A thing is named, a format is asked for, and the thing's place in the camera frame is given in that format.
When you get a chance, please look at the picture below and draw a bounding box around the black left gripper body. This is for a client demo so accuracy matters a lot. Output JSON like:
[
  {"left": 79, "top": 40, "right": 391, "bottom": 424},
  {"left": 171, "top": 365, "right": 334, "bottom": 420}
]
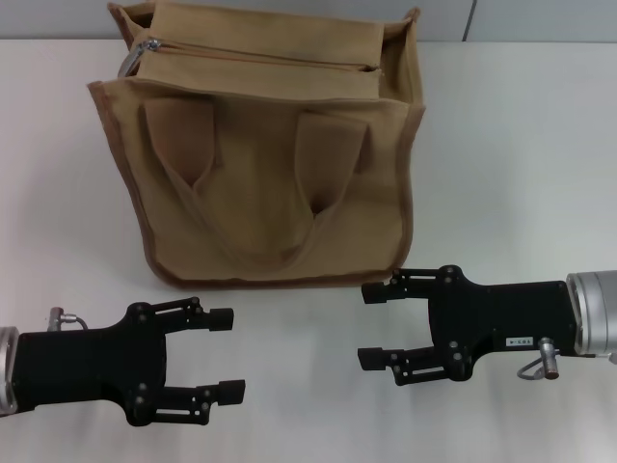
[{"left": 12, "top": 302, "right": 170, "bottom": 428}]

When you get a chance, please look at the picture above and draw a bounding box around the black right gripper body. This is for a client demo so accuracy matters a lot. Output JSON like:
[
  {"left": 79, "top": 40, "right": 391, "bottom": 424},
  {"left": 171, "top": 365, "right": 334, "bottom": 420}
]
[{"left": 423, "top": 263, "right": 584, "bottom": 385}]

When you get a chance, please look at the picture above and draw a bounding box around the khaki canvas food bag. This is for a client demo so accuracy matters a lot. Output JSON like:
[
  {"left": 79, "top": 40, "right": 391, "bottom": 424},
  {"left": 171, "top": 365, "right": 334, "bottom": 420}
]
[{"left": 86, "top": 0, "right": 429, "bottom": 292}]

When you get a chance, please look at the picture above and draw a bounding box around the silver metal zipper pull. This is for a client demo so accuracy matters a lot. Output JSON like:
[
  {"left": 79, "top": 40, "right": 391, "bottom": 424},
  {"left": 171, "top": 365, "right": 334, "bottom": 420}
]
[{"left": 118, "top": 38, "right": 163, "bottom": 78}]

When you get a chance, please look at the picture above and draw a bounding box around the left gripper grey cable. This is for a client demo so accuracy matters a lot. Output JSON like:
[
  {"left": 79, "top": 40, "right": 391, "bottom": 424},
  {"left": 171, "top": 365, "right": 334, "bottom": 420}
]
[{"left": 43, "top": 307, "right": 93, "bottom": 334}]

